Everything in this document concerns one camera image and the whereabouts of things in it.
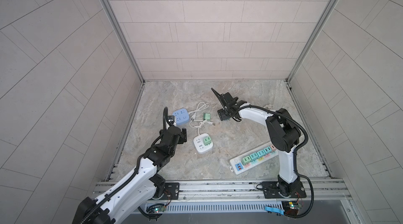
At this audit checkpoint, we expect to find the white multicolour power strip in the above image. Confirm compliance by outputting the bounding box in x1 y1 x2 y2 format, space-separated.
229 142 279 175

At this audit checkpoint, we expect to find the metal corner wall profile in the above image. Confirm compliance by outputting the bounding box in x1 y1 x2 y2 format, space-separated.
87 0 145 83
285 0 356 83

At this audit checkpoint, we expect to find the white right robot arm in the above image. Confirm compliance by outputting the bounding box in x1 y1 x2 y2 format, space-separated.
211 88 314 219

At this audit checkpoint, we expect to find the metal corner wall profile left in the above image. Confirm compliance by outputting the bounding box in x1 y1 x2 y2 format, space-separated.
87 0 145 83

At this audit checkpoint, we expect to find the left circuit board with wires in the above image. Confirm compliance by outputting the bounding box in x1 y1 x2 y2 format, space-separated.
146 204 167 215

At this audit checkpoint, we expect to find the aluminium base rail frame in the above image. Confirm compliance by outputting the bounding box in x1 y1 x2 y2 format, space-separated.
84 178 356 224

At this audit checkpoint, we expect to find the dark teal plug adapter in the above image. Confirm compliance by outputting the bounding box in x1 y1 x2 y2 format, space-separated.
249 152 258 161

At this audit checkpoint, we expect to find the green plug adapter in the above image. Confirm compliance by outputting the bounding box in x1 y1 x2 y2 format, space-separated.
203 113 211 121

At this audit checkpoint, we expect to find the right circuit board with wires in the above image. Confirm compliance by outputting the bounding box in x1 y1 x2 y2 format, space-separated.
282 201 303 217

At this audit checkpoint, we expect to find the blue connector tag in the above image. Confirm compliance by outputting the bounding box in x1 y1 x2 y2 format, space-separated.
265 206 284 216

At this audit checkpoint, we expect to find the white cable of blue socket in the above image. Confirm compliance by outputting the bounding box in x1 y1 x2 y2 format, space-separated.
188 102 211 121

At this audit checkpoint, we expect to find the blue square power socket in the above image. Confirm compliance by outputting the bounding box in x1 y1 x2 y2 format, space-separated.
173 108 190 126

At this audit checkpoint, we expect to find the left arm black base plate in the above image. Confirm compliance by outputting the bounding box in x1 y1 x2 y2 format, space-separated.
158 183 180 201

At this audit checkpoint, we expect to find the circuit board with wires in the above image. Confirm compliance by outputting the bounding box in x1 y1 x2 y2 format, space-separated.
146 204 167 215
282 201 303 217

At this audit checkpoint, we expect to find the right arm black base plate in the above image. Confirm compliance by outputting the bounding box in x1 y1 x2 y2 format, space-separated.
256 180 307 199

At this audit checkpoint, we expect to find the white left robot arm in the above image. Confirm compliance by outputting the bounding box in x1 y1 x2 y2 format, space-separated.
72 107 187 224

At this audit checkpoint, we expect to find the metal corner wall profile right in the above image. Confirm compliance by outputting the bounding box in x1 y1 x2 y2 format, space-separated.
285 0 356 83

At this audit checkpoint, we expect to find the white square power socket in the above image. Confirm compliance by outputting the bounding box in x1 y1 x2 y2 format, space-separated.
193 133 214 154

